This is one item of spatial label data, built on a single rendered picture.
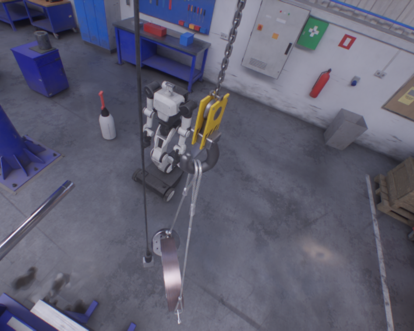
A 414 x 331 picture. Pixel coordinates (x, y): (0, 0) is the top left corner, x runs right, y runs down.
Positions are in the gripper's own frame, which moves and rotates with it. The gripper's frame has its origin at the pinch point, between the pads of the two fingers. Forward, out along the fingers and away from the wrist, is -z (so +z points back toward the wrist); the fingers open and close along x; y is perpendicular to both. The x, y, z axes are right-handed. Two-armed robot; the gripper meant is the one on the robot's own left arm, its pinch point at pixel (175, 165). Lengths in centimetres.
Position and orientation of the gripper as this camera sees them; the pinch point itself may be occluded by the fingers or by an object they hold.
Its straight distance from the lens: 241.2
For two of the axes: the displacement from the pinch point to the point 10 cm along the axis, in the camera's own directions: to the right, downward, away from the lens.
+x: -4.7, 4.7, -7.5
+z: 2.7, -7.3, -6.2
